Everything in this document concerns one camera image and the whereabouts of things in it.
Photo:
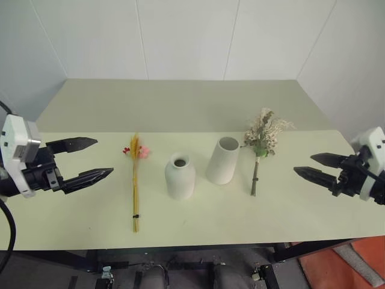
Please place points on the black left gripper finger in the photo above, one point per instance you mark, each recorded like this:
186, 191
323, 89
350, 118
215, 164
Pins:
90, 177
75, 144

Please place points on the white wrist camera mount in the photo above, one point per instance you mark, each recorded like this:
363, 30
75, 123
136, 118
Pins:
15, 150
376, 144

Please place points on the white tapered cylinder vase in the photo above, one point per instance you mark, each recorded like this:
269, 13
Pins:
222, 165

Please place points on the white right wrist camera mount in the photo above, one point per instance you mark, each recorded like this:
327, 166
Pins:
376, 144

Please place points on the white narrow-neck bottle vase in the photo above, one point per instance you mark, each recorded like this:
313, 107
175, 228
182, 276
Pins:
180, 180

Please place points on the beige dried flower bouquet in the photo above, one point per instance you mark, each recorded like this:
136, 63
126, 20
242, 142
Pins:
263, 132

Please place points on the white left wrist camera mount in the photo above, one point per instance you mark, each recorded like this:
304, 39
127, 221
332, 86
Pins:
15, 150

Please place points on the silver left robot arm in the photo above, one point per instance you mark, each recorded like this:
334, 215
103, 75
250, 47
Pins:
6, 186

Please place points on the black metal table frame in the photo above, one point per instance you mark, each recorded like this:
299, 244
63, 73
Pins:
294, 250

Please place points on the grey foam strip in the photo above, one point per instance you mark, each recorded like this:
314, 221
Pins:
358, 265

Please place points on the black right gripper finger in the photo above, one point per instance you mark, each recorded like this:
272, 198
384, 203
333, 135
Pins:
319, 177
329, 159

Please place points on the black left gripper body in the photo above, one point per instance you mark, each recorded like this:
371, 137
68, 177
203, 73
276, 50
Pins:
42, 173

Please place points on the orange floor mat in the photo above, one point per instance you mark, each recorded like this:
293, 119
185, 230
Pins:
328, 271

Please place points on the yellow dried wheat flower bunch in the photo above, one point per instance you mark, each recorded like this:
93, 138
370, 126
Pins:
136, 180

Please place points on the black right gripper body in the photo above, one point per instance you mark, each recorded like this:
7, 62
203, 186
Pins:
350, 177

